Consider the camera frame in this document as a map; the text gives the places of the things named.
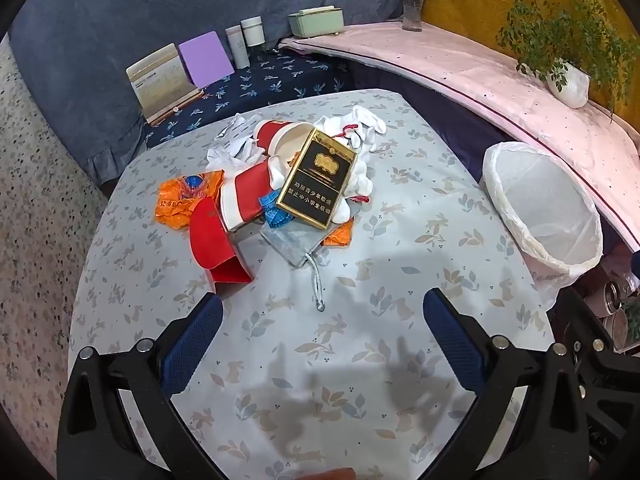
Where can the green leafy plant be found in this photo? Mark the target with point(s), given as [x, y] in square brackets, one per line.
[550, 20]

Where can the red paper box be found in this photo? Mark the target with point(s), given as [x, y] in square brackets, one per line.
[210, 240]

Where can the red white paper cup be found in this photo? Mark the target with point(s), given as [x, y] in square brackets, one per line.
[272, 135]

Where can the dark blue printed cloth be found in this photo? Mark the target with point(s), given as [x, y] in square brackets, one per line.
[260, 85]

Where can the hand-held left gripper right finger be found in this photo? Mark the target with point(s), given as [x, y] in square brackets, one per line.
[452, 340]

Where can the white cotton glove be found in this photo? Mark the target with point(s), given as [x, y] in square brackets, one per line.
[370, 120]
[357, 180]

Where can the blue measuring tape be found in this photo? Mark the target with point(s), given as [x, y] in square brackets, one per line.
[275, 212]

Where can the purple notebook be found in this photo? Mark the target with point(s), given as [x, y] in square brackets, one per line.
[207, 60]

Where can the white lidded cup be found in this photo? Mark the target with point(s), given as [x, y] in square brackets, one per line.
[252, 32]

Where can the crumpled white receipt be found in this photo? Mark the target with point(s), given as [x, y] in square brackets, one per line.
[235, 135]

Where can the white tube bottle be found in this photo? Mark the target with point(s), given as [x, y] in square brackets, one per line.
[239, 47]

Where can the orange plastic bag blue print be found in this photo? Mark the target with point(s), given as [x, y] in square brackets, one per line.
[175, 195]

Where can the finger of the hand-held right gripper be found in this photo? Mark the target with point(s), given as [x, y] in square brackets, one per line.
[595, 330]

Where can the black gold cigarette box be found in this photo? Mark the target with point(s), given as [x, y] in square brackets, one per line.
[315, 180]

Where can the white lined waste bin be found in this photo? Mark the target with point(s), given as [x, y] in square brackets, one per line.
[540, 200]

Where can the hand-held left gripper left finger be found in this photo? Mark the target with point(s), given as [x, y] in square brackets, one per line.
[192, 345]

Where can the white plant pot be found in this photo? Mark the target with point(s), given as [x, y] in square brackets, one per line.
[570, 87]

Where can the desk calendar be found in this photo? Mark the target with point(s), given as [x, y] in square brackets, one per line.
[155, 80]

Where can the green tissue box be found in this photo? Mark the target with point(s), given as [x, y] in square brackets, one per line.
[315, 22]

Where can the dark purple cloth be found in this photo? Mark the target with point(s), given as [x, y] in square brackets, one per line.
[440, 110]

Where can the pink cloth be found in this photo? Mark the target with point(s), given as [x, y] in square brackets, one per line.
[475, 75]

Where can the person's left hand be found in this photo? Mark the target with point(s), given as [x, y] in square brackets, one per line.
[327, 475]

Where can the glass jar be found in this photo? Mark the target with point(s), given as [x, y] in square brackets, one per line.
[612, 297]
[632, 322]

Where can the grey blue cloth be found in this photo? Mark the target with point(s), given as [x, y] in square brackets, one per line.
[100, 35]

